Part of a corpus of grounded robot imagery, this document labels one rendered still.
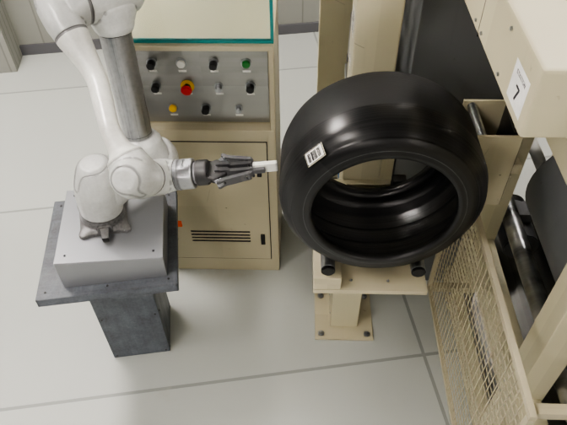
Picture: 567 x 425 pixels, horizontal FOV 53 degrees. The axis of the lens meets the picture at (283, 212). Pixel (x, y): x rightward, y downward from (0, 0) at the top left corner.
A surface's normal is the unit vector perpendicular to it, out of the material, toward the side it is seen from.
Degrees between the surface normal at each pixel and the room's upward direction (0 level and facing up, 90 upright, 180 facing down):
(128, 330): 90
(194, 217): 90
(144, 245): 5
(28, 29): 90
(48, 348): 0
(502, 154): 90
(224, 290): 0
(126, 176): 57
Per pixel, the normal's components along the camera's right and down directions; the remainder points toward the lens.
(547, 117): -0.03, 0.73
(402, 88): 0.10, -0.68
